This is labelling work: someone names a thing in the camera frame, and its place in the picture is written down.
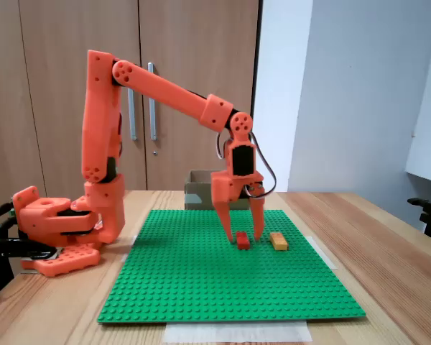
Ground red lego block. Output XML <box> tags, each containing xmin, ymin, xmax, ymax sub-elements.
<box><xmin>235</xmin><ymin>231</ymin><xmax>252</xmax><ymax>251</ymax></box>

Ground yellow lego block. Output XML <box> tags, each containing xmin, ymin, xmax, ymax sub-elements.
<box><xmin>269</xmin><ymin>231</ymin><xmax>289</xmax><ymax>252</ymax></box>

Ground brown cardboard box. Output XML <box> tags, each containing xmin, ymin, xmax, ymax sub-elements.
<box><xmin>185</xmin><ymin>169</ymin><xmax>251</xmax><ymax>211</ymax></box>

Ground green lego baseplate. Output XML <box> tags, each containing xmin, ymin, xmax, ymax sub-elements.
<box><xmin>96</xmin><ymin>209</ymin><xmax>366</xmax><ymax>324</ymax></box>

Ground masking tape strip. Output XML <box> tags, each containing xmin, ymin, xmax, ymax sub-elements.
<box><xmin>163</xmin><ymin>321</ymin><xmax>313</xmax><ymax>344</ymax></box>
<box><xmin>310</xmin><ymin>235</ymin><xmax>338</xmax><ymax>271</ymax></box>
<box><xmin>120</xmin><ymin>235</ymin><xmax>139</xmax><ymax>264</ymax></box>

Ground wooden cabinet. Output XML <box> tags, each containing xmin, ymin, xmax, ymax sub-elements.
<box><xmin>0</xmin><ymin>0</ymin><xmax>263</xmax><ymax>216</ymax></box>

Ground black table clamp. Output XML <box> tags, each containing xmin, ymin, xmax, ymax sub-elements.
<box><xmin>0</xmin><ymin>215</ymin><xmax>60</xmax><ymax>299</ymax></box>

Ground gripper servo cable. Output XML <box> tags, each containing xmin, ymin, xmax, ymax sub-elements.
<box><xmin>215</xmin><ymin>129</ymin><xmax>277</xmax><ymax>199</ymax></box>

